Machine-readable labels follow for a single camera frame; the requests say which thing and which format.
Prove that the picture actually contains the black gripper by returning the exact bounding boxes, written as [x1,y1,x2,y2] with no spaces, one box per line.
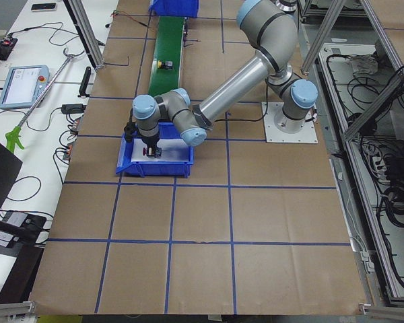
[141,134,159,151]

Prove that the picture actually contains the red push button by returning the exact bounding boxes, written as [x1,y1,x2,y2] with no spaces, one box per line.
[142,147,162,158]

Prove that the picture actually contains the yellow push button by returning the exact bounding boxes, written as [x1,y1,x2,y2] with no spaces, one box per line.
[157,61,174,70]

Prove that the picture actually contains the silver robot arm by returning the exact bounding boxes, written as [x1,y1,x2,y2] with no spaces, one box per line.
[132,1,318,158]

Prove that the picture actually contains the black power adapter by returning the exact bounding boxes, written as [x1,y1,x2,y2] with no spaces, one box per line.
[61,104,86,114]

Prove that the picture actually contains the green conveyor belt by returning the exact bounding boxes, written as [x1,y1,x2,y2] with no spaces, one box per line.
[148,16,186,96]

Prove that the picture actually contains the blue bin right side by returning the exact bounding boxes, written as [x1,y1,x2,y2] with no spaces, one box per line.
[149,0,199,17]

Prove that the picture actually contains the reach grabber tool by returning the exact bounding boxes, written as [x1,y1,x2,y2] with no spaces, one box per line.
[5,48,85,153]

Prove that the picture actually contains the teach pendant tablet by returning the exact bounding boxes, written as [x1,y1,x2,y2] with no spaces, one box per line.
[0,65,50,110]

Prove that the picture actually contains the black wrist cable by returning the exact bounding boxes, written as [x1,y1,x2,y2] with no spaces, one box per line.
[124,107,137,144]

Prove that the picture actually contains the red black conveyor wires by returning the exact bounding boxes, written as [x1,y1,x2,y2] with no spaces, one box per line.
[110,9,159,34]

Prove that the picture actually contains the aluminium frame post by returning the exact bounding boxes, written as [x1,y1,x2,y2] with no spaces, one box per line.
[63,0,104,70]

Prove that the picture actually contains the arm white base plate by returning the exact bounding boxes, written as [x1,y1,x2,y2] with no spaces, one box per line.
[261,102,318,145]

